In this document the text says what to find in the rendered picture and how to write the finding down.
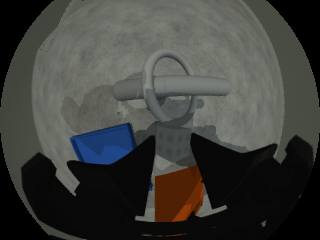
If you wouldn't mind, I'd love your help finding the grey metal ring with tab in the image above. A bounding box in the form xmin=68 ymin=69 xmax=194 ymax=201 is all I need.
xmin=140 ymin=49 xmax=199 ymax=163

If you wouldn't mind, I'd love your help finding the grey t-shaped steel stake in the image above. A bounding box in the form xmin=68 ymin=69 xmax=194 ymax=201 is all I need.
xmin=112 ymin=75 xmax=232 ymax=101

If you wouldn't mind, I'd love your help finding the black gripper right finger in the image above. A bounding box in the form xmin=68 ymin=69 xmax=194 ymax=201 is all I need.
xmin=191 ymin=132 xmax=279 ymax=209

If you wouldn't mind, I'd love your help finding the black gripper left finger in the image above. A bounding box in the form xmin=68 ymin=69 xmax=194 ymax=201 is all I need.
xmin=67 ymin=136 xmax=156 ymax=217

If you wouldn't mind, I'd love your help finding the blue tray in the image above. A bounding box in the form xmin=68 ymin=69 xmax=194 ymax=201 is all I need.
xmin=69 ymin=123 xmax=137 ymax=165

